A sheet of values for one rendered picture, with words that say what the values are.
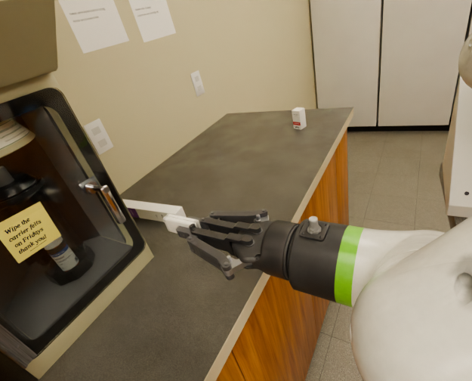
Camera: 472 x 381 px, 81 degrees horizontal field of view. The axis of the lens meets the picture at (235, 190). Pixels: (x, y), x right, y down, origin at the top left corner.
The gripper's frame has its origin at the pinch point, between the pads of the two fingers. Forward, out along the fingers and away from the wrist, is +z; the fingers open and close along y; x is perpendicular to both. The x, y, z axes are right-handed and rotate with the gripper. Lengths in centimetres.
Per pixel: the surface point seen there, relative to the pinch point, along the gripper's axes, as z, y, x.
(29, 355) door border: 22.1, 25.0, 14.3
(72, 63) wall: 67, -34, -26
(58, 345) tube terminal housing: 23.3, 21.1, 18.4
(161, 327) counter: 7.0, 9.0, 20.7
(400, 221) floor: -29, -146, 112
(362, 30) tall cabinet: 20, -284, 8
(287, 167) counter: 5, -54, 20
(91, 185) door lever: 21.3, 0.5, -6.0
